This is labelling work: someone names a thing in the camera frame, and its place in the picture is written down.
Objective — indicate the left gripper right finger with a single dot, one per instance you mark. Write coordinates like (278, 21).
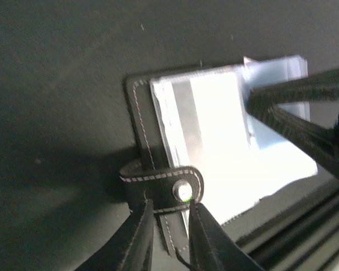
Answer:
(210, 248)

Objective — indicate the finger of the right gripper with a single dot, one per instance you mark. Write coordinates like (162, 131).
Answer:
(274, 105)

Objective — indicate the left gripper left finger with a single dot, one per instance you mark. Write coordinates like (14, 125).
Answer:
(131, 247)

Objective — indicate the black leather card holder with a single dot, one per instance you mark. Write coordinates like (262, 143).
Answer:
(242, 197)

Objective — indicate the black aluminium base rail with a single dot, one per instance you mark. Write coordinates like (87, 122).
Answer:
(304, 237)

